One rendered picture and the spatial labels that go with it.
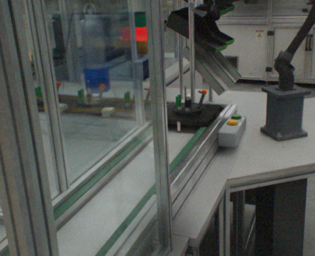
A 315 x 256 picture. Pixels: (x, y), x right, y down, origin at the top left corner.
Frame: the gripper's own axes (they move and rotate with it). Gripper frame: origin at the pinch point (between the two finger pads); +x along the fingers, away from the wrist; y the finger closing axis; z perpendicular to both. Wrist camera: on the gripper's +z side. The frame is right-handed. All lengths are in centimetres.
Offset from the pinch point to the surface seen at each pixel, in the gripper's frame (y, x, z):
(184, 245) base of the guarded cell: 106, -8, 19
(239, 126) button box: 50, -11, -21
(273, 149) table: 55, -21, -32
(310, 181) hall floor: 7, -15, -196
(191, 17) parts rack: -2.3, 9.6, -9.5
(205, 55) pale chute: 0.1, 11.4, -34.4
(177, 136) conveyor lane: 54, 14, -16
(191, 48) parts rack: 7.0, 12.4, -19.3
